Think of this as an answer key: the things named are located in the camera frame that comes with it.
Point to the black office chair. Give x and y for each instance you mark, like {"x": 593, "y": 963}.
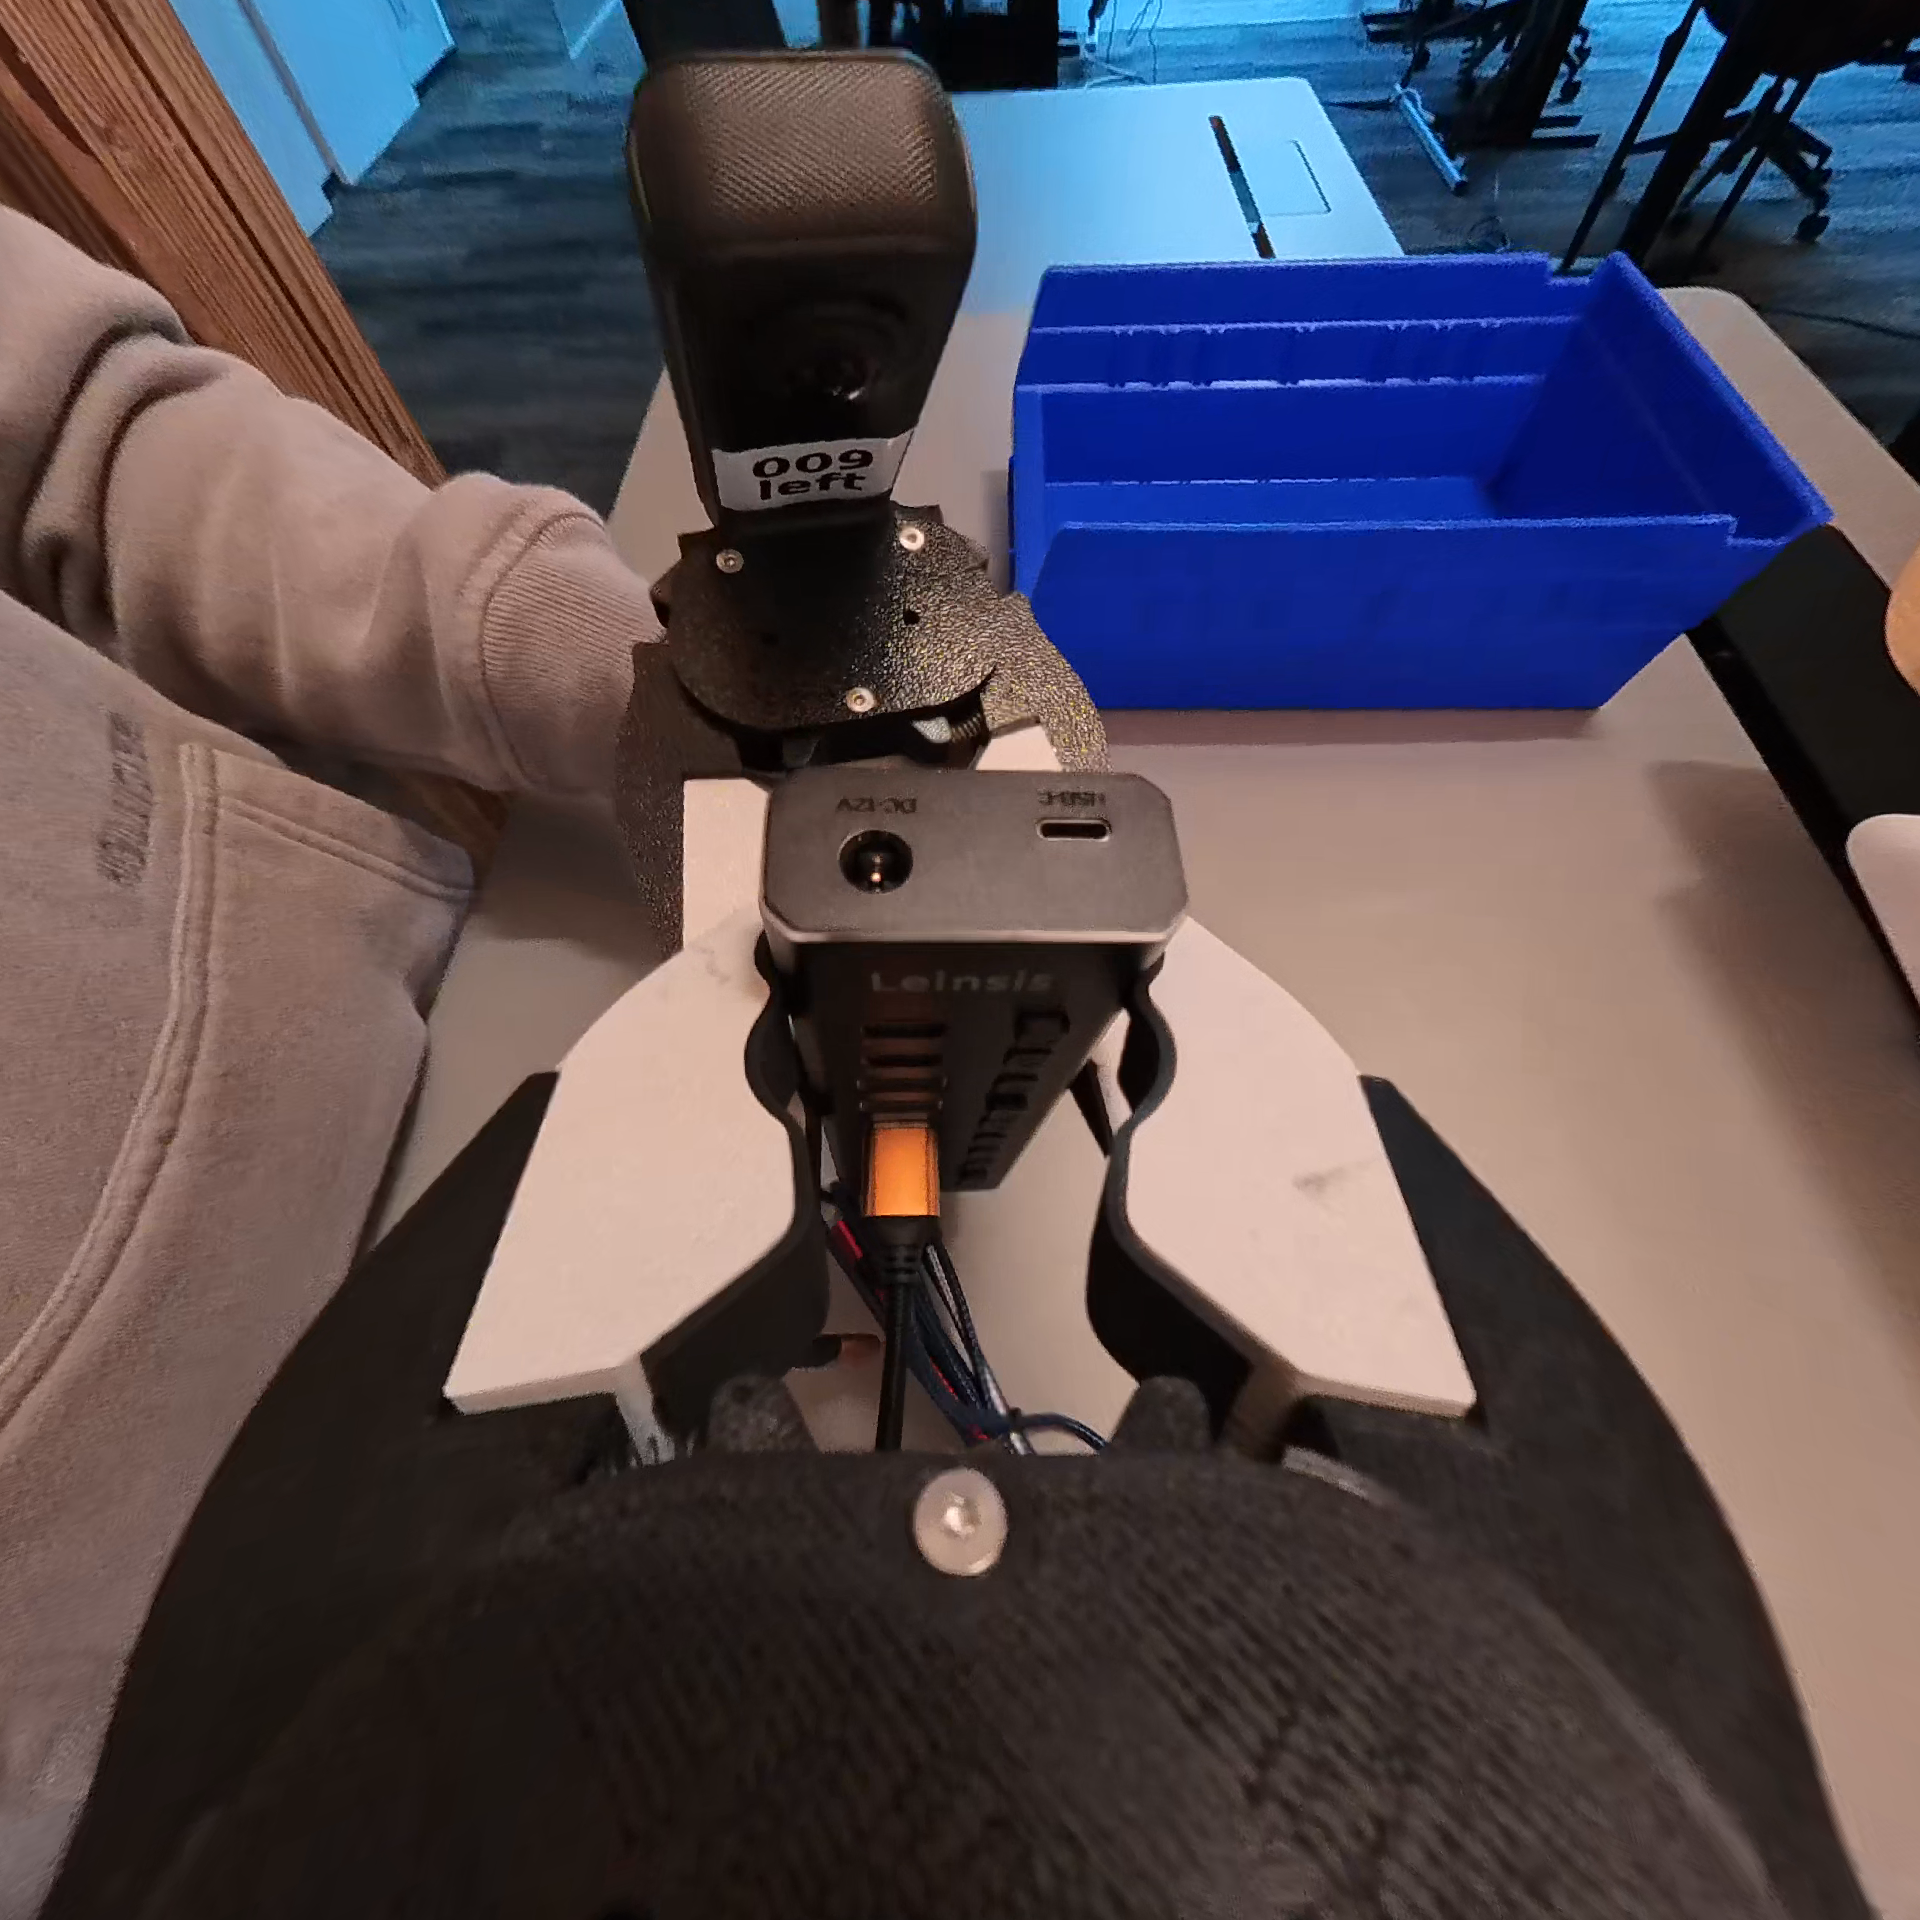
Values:
{"x": 1725, "y": 119}

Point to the person's left forearm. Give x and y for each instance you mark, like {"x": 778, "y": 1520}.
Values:
{"x": 302, "y": 570}

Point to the white desk with slot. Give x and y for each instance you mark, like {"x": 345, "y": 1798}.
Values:
{"x": 1139, "y": 164}

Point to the person's grey hoodie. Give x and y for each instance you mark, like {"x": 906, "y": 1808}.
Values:
{"x": 195, "y": 1080}

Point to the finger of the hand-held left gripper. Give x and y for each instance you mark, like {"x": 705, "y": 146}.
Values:
{"x": 724, "y": 871}
{"x": 1017, "y": 748}

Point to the black power bank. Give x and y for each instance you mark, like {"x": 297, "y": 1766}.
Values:
{"x": 961, "y": 863}

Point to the blue plastic bin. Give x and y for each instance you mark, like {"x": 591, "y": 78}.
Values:
{"x": 1350, "y": 600}

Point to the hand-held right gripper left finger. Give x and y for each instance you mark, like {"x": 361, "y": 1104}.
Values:
{"x": 659, "y": 1202}

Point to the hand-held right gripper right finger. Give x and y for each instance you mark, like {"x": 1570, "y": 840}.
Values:
{"x": 1291, "y": 1202}

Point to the wooden slat partition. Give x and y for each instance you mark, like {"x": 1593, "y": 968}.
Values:
{"x": 165, "y": 226}

